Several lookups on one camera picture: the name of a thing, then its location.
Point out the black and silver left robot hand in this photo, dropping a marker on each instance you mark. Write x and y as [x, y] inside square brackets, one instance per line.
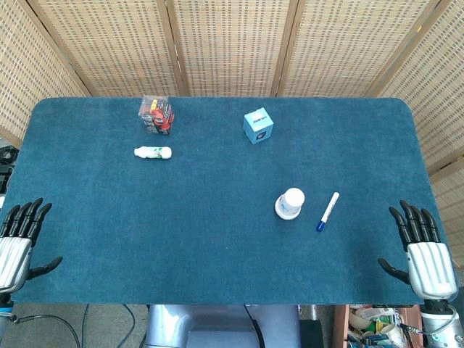
[12, 257]

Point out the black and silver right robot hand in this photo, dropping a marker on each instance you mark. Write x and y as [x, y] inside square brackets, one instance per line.
[429, 268]

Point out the white paper cup blue print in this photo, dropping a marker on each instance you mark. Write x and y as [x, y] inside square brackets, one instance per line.
[290, 203]

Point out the black equipment beside table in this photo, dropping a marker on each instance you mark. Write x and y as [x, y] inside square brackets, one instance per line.
[5, 156]

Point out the wooden crate of clutter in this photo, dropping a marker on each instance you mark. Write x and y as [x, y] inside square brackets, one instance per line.
[340, 326]

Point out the white marker blue cap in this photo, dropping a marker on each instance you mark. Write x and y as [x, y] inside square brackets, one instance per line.
[328, 212]

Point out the black box under table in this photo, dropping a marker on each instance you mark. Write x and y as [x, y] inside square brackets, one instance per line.
[311, 335]

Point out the white bottle green leaf print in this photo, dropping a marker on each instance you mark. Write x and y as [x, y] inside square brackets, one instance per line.
[152, 152]

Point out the woven folding screen panel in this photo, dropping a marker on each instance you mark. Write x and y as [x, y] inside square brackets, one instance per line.
[348, 43]
[232, 43]
[435, 90]
[21, 72]
[108, 43]

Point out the clear box with red toy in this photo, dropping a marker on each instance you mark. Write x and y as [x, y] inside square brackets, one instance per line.
[157, 116]

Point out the blue carpet table mat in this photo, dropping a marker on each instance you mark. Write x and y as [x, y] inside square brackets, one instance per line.
[217, 235]

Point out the grey robot torso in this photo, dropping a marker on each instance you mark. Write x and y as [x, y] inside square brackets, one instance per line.
[210, 326]

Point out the light blue cardboard box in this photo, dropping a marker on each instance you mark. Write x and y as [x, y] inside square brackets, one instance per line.
[258, 125]

